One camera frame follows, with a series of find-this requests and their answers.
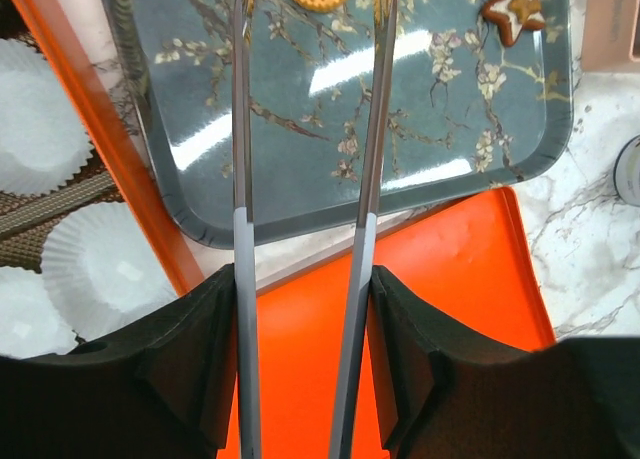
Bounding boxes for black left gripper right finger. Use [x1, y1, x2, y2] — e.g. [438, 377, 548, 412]
[367, 266, 639, 458]

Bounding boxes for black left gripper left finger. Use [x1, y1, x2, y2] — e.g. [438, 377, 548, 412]
[1, 265, 237, 458]

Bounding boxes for metal grey-handled tongs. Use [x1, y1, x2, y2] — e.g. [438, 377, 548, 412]
[231, 0, 397, 458]

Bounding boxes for orange tin lid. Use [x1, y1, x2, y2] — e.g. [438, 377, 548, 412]
[214, 185, 558, 459]

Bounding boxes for white paper cup liner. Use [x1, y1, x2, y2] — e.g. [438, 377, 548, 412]
[1, 39, 92, 195]
[41, 202, 177, 341]
[1, 266, 77, 359]

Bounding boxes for orange cookie tin box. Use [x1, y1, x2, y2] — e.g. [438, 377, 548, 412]
[0, 0, 206, 300]

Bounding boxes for blue floral serving tray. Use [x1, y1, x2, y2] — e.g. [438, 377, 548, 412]
[102, 0, 573, 249]

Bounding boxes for blue round slime jar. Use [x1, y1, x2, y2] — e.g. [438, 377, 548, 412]
[613, 136, 640, 207]

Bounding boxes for brown star cookie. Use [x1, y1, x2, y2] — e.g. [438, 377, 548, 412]
[481, 0, 546, 47]

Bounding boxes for peach plastic desk organizer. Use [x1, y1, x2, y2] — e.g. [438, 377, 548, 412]
[581, 0, 639, 74]

